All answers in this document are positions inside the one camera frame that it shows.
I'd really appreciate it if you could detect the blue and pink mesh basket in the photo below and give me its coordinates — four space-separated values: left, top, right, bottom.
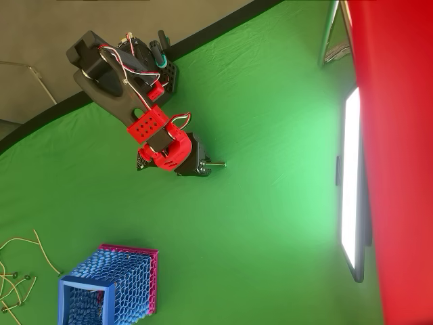
58 243 159 325

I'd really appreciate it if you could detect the green cloth with black edge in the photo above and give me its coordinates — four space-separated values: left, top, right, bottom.
0 0 385 325

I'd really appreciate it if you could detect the black clamp with teal band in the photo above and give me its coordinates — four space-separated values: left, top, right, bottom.
149 29 171 70

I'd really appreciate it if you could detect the bright white light panel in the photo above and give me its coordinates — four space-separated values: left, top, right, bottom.
336 87 373 284

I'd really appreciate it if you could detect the red cloth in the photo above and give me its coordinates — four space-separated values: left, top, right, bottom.
340 0 433 325

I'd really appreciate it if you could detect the small black camera module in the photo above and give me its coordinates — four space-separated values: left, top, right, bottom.
136 150 150 172

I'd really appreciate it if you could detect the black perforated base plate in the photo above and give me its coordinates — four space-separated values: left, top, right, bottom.
158 60 180 96

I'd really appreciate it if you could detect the thin white cable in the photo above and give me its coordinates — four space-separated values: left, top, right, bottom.
0 61 58 105

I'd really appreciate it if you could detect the silver metal stand frame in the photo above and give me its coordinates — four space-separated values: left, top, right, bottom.
317 0 353 68

